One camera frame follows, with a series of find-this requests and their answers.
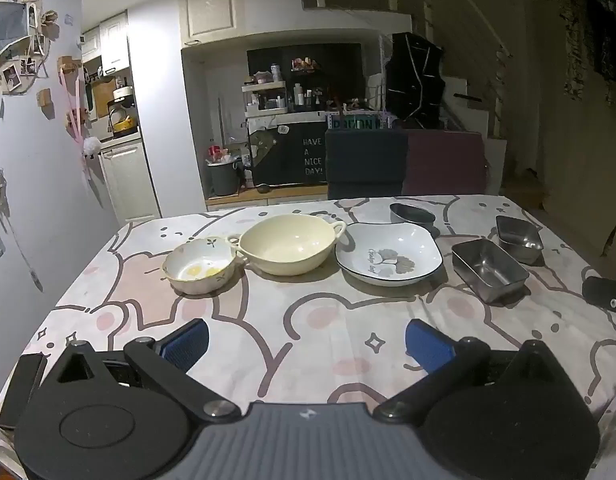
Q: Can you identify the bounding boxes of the small rectangular steel container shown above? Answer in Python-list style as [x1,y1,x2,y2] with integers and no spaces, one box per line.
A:
[495,215,544,265]

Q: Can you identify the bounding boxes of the floral bowl with yellow rim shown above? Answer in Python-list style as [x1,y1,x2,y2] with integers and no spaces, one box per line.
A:
[161,236,246,296]

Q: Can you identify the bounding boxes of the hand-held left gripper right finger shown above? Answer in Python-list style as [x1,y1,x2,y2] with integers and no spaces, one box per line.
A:
[373,318,586,423]

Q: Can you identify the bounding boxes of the white cabinet doors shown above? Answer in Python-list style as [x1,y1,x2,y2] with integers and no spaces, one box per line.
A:
[99,142,161,223]

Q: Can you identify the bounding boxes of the white shelf rack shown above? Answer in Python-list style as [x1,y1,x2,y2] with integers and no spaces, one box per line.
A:
[241,81,289,116]

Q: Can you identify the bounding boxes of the bear print tablecloth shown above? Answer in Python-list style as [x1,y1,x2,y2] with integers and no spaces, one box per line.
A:
[0,194,616,441]

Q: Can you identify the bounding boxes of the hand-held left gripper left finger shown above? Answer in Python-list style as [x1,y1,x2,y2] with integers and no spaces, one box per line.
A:
[38,317,243,423]

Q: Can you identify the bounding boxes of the grey trash bin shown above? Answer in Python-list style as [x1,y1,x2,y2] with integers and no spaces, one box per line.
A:
[206,157,241,197]

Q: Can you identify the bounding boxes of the white square plate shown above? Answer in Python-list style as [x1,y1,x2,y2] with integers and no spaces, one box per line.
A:
[335,221,443,287]

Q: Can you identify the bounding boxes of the dark blue chair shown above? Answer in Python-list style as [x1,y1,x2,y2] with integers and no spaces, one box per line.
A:
[325,128,409,200]

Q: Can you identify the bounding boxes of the dark wall hanging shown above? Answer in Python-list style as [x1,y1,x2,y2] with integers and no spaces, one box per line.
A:
[560,0,616,106]

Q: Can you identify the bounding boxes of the large rectangular steel container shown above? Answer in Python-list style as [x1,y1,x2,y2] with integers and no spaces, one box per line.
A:
[451,238,531,305]

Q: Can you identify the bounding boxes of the round steel bowl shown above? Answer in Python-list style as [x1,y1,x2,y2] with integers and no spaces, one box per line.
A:
[389,202,437,236]

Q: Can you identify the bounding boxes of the maroon chair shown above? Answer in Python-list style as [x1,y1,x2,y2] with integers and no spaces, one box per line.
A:
[405,129,488,197]

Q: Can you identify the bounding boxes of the black phone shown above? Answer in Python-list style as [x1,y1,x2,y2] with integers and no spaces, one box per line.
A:
[0,353,49,431]

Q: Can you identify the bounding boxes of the black jacket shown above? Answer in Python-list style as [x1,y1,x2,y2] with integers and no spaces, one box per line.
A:
[385,32,446,128]

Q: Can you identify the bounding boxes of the white upper cabinet door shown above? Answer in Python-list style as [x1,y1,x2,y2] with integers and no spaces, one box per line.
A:
[178,0,243,46]

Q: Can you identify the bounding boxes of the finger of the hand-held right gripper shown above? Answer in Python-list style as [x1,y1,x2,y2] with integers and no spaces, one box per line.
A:
[582,276,616,343]

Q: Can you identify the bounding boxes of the black chalkboard cabinet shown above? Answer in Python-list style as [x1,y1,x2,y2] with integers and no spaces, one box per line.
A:
[246,115,329,187]

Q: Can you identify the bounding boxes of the wall photo collage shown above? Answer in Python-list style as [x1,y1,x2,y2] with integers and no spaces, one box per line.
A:
[0,0,51,96]

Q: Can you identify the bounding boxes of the cream bowl with handles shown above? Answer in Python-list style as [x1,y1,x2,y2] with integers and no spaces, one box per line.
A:
[228,214,347,277]

